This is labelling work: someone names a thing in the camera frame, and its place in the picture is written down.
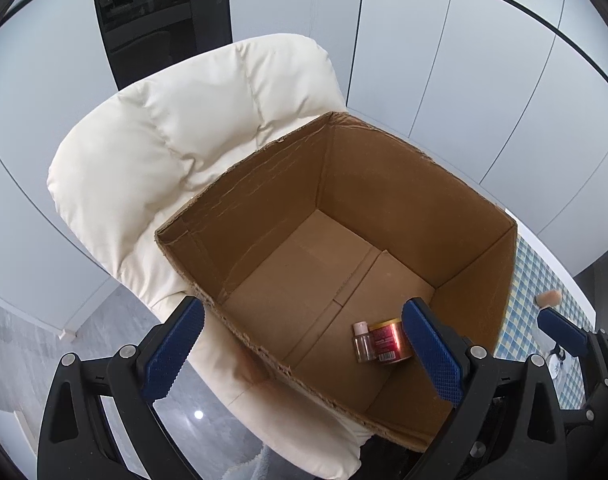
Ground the blue yellow checked tablecloth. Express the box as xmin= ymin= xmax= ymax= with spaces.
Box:
xmin=496 ymin=232 xmax=597 ymax=411

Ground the brown cardboard box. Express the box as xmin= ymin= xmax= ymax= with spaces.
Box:
xmin=155 ymin=111 xmax=519 ymax=453

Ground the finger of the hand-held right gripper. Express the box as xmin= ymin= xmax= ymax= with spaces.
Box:
xmin=538 ymin=308 xmax=608 ymax=403

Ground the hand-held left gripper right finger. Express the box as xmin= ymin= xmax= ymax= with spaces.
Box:
xmin=403 ymin=297 xmax=567 ymax=480

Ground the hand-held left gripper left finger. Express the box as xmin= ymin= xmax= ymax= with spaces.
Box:
xmin=36 ymin=296 xmax=205 ymax=480

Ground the cream padded chair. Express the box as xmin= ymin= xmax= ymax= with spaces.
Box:
xmin=46 ymin=34 xmax=372 ymax=478

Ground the dark glass cabinet door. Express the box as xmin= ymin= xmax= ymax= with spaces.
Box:
xmin=90 ymin=0 xmax=233 ymax=88

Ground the small clear pink-capped bottle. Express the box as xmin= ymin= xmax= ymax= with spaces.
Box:
xmin=352 ymin=321 xmax=377 ymax=363

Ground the red metal can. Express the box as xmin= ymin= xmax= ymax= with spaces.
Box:
xmin=369 ymin=318 xmax=415 ymax=365

